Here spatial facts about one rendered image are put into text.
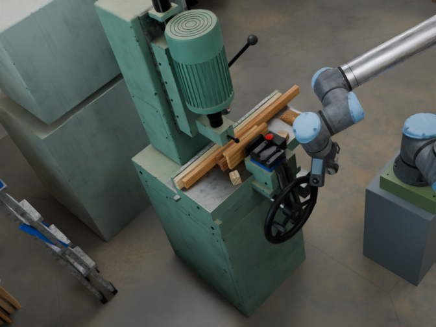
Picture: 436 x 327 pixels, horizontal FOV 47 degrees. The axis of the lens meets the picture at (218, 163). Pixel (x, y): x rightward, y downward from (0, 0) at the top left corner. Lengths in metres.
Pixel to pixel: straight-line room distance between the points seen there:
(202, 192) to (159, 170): 0.33
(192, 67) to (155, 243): 1.54
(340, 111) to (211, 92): 0.43
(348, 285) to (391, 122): 1.18
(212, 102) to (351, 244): 1.35
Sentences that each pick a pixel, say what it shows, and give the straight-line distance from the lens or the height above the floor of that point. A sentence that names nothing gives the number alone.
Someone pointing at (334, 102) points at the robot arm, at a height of 1.28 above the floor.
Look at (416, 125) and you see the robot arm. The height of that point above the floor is 0.90.
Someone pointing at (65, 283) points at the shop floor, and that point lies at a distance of 3.04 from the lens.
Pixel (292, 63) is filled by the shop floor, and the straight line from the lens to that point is 3.89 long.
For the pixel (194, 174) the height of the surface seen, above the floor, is 0.94.
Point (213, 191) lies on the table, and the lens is 1.91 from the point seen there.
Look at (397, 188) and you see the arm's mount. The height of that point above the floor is 0.60.
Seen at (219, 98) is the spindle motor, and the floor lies 1.25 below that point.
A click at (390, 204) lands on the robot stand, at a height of 0.52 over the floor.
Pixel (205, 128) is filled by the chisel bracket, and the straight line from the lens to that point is 1.92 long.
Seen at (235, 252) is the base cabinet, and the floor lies 0.56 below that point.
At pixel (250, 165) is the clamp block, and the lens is 1.90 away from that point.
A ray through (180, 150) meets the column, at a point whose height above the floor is 0.89.
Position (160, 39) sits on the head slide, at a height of 1.42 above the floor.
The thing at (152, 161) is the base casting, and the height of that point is 0.80.
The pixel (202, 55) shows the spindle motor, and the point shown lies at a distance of 1.61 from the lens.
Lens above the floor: 2.35
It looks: 47 degrees down
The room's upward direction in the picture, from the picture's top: 16 degrees counter-clockwise
